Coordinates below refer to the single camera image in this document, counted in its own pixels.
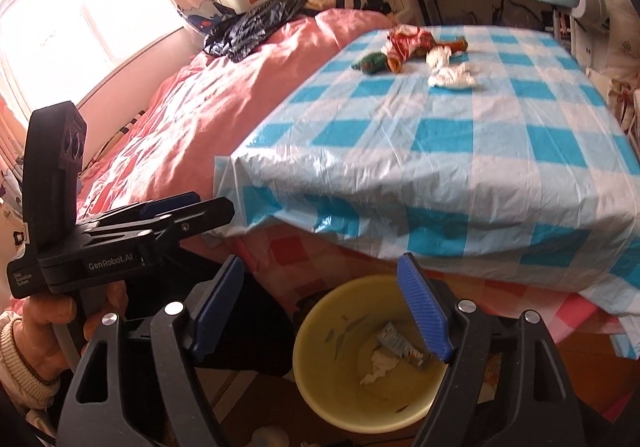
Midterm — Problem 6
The person's left hand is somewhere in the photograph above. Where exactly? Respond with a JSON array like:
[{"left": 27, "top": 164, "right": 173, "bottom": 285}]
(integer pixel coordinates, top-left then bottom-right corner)
[{"left": 22, "top": 279, "right": 129, "bottom": 384}]

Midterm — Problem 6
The green crumpled wrapper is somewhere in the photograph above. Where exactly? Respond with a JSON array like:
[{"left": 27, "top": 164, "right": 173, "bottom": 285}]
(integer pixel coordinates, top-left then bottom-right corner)
[{"left": 351, "top": 52, "right": 389, "bottom": 76}]

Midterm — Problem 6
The crumpled white tissue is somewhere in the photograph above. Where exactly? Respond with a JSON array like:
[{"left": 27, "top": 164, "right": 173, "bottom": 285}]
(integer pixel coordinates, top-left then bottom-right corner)
[{"left": 428, "top": 61, "right": 479, "bottom": 90}]

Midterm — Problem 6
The red and white paper wrapper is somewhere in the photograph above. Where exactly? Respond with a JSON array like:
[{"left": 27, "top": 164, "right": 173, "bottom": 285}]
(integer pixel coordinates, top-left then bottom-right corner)
[{"left": 382, "top": 25, "right": 437, "bottom": 74}]

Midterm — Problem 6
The window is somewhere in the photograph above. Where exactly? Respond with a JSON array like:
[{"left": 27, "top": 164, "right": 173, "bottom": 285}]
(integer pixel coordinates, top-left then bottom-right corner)
[{"left": 0, "top": 0, "right": 187, "bottom": 128}]

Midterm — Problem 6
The blue checked plastic tablecloth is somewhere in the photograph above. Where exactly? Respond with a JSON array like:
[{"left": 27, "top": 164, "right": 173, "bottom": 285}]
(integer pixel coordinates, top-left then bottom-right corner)
[{"left": 213, "top": 24, "right": 640, "bottom": 361}]

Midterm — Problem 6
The yellow plastic bucket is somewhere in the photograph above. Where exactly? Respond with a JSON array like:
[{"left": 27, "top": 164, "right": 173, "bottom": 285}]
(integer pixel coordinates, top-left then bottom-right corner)
[{"left": 292, "top": 275, "right": 453, "bottom": 431}]

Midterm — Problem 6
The black plastic bag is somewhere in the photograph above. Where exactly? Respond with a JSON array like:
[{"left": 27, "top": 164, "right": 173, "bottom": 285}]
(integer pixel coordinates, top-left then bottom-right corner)
[{"left": 202, "top": 0, "right": 317, "bottom": 62}]

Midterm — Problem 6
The crumpled white tissue scrap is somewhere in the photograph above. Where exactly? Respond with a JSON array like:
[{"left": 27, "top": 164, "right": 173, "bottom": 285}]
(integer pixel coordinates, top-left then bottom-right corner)
[{"left": 360, "top": 348, "right": 399, "bottom": 386}]

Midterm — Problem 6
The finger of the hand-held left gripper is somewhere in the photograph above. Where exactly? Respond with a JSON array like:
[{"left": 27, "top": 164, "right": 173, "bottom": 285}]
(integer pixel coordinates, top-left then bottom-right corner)
[
  {"left": 142, "top": 196, "right": 236, "bottom": 264},
  {"left": 80, "top": 193, "right": 203, "bottom": 228}
]

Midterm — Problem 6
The pink blanket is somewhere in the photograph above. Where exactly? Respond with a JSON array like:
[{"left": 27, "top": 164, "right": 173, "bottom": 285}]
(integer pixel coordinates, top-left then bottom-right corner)
[{"left": 75, "top": 8, "right": 397, "bottom": 229}]

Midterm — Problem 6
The person's left forearm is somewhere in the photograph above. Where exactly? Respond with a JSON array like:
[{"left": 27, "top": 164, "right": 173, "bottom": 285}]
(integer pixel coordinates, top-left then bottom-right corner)
[{"left": 0, "top": 311, "right": 62, "bottom": 410}]

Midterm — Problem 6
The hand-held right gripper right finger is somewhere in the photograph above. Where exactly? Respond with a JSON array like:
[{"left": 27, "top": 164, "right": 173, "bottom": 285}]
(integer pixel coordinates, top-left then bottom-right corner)
[{"left": 396, "top": 252, "right": 586, "bottom": 447}]

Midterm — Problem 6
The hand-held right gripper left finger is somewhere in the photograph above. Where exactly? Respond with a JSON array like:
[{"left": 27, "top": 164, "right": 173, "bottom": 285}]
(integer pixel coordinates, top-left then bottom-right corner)
[{"left": 56, "top": 254, "right": 245, "bottom": 447}]

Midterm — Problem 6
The squeezed grey tube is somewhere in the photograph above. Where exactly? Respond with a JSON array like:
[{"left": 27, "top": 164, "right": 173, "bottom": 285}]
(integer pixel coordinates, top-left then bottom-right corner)
[{"left": 377, "top": 322, "right": 437, "bottom": 371}]

